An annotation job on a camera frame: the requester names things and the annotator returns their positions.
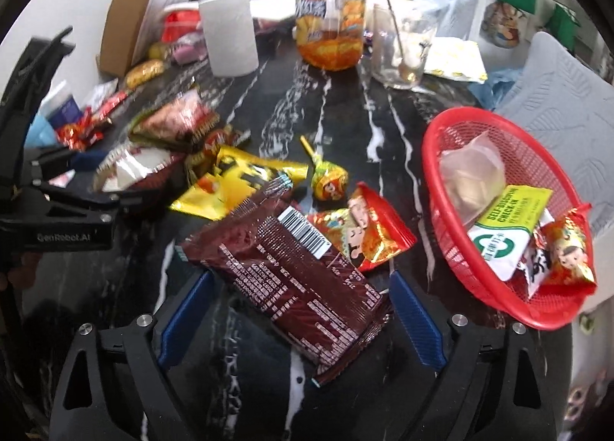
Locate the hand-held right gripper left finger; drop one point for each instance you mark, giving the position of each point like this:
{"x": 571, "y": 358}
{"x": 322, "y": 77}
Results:
{"x": 184, "y": 321}

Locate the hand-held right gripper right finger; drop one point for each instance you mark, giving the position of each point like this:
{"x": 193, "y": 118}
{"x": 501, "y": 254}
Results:
{"x": 417, "y": 321}

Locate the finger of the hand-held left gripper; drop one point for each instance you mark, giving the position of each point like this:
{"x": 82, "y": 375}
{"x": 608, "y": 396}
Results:
{"x": 62, "y": 160}
{"x": 86, "y": 203}

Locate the white red snack packet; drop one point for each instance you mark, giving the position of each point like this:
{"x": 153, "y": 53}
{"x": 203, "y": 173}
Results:
{"x": 139, "y": 170}

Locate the red plastic basket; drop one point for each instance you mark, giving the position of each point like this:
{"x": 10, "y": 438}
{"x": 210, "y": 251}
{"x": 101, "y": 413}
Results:
{"x": 479, "y": 268}

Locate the red orange snack packet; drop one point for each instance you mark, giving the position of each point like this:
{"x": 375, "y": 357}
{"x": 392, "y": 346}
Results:
{"x": 568, "y": 249}
{"x": 379, "y": 227}

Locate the pink cookie snack bag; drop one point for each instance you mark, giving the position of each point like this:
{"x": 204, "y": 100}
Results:
{"x": 175, "y": 122}

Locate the brown snack packet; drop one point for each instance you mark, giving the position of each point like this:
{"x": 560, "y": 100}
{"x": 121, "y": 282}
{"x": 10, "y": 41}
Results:
{"x": 297, "y": 268}

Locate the silver white snack packet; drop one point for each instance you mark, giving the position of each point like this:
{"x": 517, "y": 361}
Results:
{"x": 532, "y": 268}

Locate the green white packet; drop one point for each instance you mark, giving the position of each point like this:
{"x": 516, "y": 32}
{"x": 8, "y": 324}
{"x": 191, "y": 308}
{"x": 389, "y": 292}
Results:
{"x": 508, "y": 225}

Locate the yellow snack packet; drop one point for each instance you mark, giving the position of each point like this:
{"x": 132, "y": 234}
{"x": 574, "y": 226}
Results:
{"x": 235, "y": 182}

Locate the clear plastic bag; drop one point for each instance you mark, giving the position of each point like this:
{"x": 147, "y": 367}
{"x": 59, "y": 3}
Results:
{"x": 472, "y": 172}

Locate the yellow lollipop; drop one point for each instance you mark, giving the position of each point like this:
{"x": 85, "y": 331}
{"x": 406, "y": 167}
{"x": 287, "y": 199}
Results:
{"x": 328, "y": 179}

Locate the person's left hand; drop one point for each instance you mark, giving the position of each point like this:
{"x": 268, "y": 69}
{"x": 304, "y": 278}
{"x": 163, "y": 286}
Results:
{"x": 17, "y": 272}

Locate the pile of red snack packets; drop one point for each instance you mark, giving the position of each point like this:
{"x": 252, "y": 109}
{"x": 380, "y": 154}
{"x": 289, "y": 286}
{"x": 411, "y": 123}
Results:
{"x": 81, "y": 129}

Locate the dark blue box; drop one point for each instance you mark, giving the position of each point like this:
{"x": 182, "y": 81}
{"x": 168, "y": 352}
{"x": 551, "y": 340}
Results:
{"x": 67, "y": 110}

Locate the small white packet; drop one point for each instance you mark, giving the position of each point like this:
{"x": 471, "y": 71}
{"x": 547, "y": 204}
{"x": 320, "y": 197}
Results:
{"x": 100, "y": 93}

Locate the golden snack bag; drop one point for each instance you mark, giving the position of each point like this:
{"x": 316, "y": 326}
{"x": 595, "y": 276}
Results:
{"x": 144, "y": 71}

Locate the small red snack packet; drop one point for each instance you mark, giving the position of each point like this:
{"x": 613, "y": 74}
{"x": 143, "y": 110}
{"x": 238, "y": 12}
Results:
{"x": 223, "y": 137}

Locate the large cardboard box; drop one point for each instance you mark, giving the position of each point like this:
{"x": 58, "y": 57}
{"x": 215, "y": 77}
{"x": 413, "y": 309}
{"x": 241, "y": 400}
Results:
{"x": 139, "y": 9}

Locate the clear zip bag red contents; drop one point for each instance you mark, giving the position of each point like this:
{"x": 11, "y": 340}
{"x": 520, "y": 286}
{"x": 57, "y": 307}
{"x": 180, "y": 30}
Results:
{"x": 180, "y": 23}

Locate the paper towel roll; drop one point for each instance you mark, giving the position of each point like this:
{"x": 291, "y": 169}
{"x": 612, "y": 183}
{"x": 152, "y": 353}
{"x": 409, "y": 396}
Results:
{"x": 230, "y": 33}

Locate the blue cloth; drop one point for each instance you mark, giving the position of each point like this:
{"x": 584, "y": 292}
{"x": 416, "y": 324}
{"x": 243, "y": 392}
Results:
{"x": 494, "y": 81}

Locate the glass cup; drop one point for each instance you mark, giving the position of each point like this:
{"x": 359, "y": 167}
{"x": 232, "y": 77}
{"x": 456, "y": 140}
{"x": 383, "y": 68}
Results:
{"x": 412, "y": 62}

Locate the grey quilted cushion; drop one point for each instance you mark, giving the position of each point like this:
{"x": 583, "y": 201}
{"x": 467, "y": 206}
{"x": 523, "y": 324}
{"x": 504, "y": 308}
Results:
{"x": 561, "y": 100}

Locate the yellow white packet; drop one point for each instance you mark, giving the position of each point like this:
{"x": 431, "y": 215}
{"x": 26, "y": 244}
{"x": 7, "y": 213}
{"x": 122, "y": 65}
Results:
{"x": 455, "y": 59}

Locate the metal spoon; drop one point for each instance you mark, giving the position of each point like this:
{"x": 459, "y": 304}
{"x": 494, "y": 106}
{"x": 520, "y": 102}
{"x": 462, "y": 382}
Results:
{"x": 399, "y": 43}

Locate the iced tea bottle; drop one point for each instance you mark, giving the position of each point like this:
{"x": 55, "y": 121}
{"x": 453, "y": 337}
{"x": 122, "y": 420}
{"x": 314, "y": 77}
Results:
{"x": 331, "y": 14}

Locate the cartoon print bag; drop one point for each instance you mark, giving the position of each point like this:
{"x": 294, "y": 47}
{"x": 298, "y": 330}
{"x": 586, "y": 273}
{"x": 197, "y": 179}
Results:
{"x": 501, "y": 26}

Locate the green tote bag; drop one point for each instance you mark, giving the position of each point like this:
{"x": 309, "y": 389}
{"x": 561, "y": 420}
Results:
{"x": 561, "y": 26}

